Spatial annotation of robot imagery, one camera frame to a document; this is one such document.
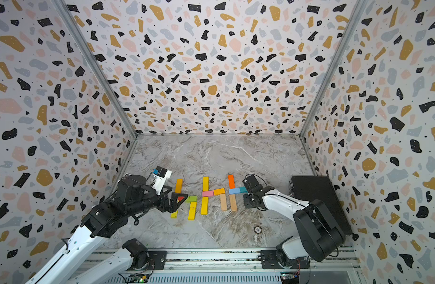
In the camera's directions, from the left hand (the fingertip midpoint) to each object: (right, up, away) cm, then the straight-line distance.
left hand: (180, 192), depth 67 cm
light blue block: (+22, -6, +28) cm, 36 cm away
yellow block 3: (+6, -2, +30) cm, 31 cm away
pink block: (+8, -7, +26) cm, 28 cm away
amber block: (+13, -6, +28) cm, 31 cm away
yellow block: (-8, -15, +18) cm, 25 cm away
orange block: (+20, -1, +33) cm, 39 cm away
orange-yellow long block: (-9, -3, +29) cm, 30 cm away
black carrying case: (+61, -4, +25) cm, 66 cm away
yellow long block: (+6, -12, +21) cm, 25 cm away
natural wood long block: (+16, -11, +23) cm, 30 cm away
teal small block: (+26, -5, +27) cm, 38 cm away
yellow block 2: (0, -14, +20) cm, 24 cm away
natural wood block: (+21, -11, +23) cm, 33 cm away
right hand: (+30, -10, +24) cm, 40 cm away
